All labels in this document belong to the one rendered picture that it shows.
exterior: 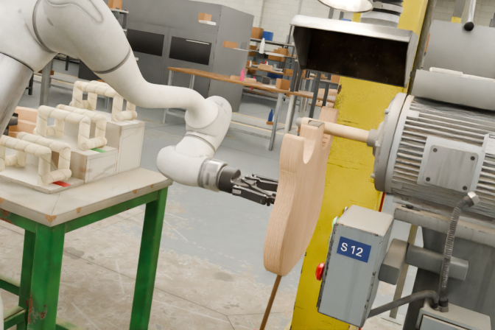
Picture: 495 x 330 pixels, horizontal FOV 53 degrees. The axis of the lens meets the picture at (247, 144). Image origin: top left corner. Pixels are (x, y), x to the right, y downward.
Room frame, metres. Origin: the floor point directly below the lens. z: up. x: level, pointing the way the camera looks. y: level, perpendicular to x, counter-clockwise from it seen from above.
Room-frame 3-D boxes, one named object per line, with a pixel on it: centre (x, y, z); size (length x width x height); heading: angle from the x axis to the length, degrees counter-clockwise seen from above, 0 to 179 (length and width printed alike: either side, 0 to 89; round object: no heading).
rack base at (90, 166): (1.60, 0.58, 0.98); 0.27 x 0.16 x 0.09; 72
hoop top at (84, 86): (1.71, 0.54, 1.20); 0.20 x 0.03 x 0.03; 71
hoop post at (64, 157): (1.46, 0.54, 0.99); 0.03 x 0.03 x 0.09
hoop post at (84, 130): (1.53, 0.51, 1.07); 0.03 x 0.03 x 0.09
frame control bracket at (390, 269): (1.05, -0.37, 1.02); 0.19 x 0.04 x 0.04; 158
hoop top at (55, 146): (1.48, 0.62, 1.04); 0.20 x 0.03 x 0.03; 71
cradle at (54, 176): (1.41, 0.54, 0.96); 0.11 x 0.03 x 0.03; 162
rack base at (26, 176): (1.45, 0.63, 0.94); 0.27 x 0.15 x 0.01; 72
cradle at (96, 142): (1.56, 0.49, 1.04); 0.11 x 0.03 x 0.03; 162
